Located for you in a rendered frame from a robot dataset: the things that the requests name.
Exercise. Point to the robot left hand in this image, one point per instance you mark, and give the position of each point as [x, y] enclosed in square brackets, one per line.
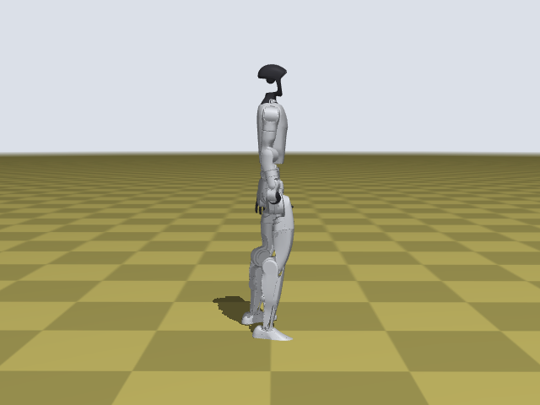
[260, 208]

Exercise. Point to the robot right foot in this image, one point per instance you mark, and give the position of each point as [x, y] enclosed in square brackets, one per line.
[272, 335]

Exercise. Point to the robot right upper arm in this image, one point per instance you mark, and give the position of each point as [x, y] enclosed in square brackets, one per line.
[270, 119]

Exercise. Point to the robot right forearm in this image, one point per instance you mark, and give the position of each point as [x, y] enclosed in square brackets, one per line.
[270, 169]

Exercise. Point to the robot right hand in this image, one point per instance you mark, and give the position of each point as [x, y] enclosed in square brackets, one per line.
[278, 197]

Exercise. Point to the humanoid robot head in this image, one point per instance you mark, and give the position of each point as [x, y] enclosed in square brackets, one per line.
[272, 72]

